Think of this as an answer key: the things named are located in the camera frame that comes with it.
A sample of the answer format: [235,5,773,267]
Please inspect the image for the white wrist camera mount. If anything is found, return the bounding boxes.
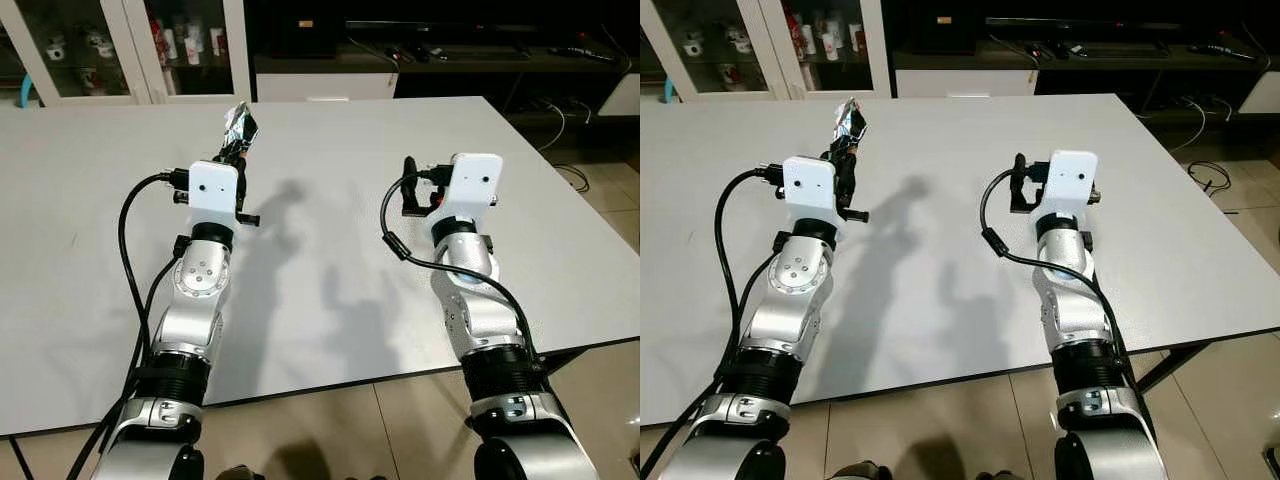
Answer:
[783,156,840,227]
[187,160,241,229]
[432,153,503,227]
[1032,150,1099,224]

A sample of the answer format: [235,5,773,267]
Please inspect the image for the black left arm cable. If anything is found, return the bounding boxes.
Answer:
[65,168,192,480]
[640,166,787,480]

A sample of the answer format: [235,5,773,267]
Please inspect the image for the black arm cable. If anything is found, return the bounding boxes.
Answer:
[640,166,787,480]
[65,168,192,480]
[979,167,1161,443]
[380,171,571,423]

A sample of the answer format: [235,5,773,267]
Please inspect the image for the long black soundbar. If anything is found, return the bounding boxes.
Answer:
[985,16,1172,35]
[345,19,532,38]

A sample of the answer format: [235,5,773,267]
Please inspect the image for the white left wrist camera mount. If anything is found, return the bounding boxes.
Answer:
[783,156,840,227]
[187,160,241,229]

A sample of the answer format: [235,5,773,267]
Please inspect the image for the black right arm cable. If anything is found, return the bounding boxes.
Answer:
[979,167,1161,443]
[380,171,571,423]

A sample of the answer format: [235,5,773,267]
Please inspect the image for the low white drawer unit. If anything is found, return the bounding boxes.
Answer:
[895,69,1039,99]
[255,71,400,102]

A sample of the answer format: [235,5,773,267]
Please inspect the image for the silver foil trash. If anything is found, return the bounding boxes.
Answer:
[220,100,260,153]
[832,96,870,151]

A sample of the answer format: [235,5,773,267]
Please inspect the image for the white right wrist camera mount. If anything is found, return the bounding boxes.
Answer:
[1032,150,1099,224]
[432,153,503,227]

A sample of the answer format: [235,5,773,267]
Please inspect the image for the black floor cables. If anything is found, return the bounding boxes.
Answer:
[538,94,593,194]
[1148,93,1237,197]

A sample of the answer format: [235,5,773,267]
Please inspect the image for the black TV stand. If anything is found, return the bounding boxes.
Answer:
[245,0,641,123]
[885,0,1280,118]

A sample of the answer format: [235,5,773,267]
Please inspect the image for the black table leg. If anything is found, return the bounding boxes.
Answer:
[1135,344,1212,394]
[535,347,592,378]

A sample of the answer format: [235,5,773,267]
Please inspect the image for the white glass door cabinet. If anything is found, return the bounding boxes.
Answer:
[0,0,252,107]
[640,0,892,102]

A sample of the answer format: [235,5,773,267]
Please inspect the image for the black remote control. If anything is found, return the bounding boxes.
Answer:
[1189,41,1257,62]
[547,44,617,64]

